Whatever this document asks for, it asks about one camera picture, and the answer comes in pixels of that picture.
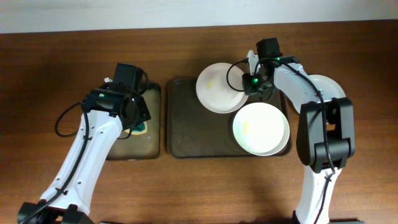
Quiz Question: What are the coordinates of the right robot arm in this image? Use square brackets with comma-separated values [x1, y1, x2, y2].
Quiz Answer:
[243, 37, 355, 224]

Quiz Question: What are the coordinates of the pale green plate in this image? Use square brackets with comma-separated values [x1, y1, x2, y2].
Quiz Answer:
[232, 103, 290, 156]

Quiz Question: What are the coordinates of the small black water tray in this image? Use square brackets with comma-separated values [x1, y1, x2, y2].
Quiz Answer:
[107, 83, 161, 161]

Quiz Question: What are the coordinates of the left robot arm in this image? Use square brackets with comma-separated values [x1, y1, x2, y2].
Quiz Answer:
[17, 63, 151, 223]

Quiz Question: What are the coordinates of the green and yellow sponge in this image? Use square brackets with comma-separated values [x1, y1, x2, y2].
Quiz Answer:
[124, 121, 148, 136]

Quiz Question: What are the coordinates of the large brown serving tray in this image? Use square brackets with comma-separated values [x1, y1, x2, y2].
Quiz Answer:
[165, 74, 293, 159]

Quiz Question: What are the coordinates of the pale blue plate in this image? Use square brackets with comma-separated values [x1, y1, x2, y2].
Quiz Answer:
[309, 75, 346, 101]

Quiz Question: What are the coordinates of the pale pink plate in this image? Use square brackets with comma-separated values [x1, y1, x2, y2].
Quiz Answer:
[196, 63, 248, 114]

